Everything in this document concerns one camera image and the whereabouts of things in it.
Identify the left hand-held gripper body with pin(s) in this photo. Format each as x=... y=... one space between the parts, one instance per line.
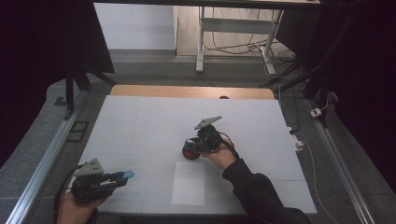
x=88 y=183

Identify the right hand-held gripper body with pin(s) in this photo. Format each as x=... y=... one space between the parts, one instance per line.
x=210 y=137

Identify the blue stamp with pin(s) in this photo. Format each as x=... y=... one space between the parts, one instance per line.
x=188 y=143

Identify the round red ink pad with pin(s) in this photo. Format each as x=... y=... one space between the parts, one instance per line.
x=190 y=153

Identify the blue stamp cap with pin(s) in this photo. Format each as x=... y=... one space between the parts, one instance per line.
x=128 y=174

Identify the person's right hand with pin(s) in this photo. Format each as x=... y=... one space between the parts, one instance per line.
x=221 y=157

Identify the person's left hand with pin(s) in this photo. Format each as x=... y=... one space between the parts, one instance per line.
x=74 y=211

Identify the white paper sheet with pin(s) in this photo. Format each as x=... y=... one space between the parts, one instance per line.
x=188 y=183

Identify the white table cover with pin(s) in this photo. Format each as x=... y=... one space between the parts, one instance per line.
x=149 y=130

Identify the wooden table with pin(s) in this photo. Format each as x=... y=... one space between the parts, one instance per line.
x=186 y=92

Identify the white power strip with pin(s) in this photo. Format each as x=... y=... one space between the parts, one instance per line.
x=296 y=141

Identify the black stand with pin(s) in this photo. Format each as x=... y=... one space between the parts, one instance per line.
x=311 y=74
x=70 y=93

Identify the white plug adapter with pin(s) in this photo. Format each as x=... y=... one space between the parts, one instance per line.
x=316 y=112

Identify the black curtain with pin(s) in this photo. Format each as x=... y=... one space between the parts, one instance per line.
x=37 y=62
x=358 y=77

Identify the aluminium rail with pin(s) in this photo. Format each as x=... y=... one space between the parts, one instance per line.
x=339 y=161
x=43 y=168

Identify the white metal desk frame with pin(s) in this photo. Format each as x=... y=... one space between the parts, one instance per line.
x=236 y=25

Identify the white wall panel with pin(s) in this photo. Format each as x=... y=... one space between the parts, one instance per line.
x=137 y=26

